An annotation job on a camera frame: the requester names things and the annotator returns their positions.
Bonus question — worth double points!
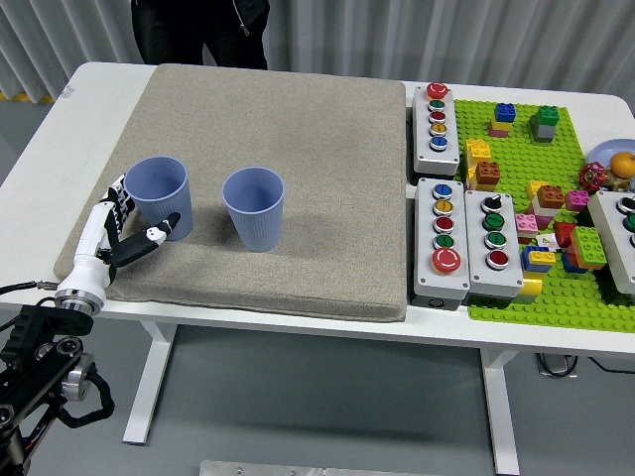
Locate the dark green toy brick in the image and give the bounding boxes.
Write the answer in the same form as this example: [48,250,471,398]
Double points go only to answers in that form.
[529,105,561,131]

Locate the grey-brown fabric mat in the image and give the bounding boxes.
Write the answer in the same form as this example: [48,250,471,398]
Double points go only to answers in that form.
[53,62,409,322]

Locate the grey box small red mushroom button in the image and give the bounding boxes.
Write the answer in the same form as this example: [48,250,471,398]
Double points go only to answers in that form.
[411,81,461,180]

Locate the orange fruit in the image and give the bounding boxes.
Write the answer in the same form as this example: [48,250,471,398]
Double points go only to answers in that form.
[608,152,635,178]

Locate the orange-brown toy brick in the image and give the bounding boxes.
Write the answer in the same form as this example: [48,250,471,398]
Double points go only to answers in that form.
[474,161,502,192]
[536,183,567,209]

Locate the light blue plate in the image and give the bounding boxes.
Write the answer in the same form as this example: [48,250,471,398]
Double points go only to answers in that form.
[589,139,635,173]

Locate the light green toy brick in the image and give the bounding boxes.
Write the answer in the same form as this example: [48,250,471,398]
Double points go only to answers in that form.
[569,225,609,271]

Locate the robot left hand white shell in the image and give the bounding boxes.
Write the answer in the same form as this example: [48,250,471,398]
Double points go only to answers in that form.
[55,173,183,303]

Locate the red valve handwheel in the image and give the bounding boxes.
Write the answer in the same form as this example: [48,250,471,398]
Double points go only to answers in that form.
[577,162,607,192]

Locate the person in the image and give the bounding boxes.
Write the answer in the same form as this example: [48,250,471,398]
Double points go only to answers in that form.
[129,0,272,70]

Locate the blue ribbed plastic cup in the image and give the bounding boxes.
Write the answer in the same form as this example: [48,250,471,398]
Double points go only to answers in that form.
[221,167,286,253]
[123,156,193,243]

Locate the grey power adapter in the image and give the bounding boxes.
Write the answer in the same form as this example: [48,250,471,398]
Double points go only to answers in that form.
[534,352,580,379]

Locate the grey box black green buttons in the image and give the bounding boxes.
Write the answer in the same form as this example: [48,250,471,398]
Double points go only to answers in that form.
[587,190,635,297]

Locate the green studded baseplate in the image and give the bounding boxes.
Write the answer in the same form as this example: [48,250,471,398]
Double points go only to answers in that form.
[453,98,635,333]

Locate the white table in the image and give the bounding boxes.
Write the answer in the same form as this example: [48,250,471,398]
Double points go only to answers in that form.
[0,61,635,476]

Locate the red toy brick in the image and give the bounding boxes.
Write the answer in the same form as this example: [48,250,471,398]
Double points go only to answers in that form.
[553,221,579,248]

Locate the grey box large red button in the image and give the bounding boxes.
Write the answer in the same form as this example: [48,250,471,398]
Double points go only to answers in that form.
[407,177,471,311]

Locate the grey box black selector switch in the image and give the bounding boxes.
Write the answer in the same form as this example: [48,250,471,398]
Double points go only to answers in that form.
[463,188,526,303]

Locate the white pleated curtain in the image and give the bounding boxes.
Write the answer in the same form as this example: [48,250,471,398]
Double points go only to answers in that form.
[0,0,635,96]

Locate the black power cable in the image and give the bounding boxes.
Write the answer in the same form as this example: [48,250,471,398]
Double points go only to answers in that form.
[589,357,635,373]

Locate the white table leg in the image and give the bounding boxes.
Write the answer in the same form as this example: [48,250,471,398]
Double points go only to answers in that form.
[479,346,521,476]
[122,320,179,445]

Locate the brass valve body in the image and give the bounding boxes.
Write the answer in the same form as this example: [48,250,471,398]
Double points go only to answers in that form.
[602,171,635,193]

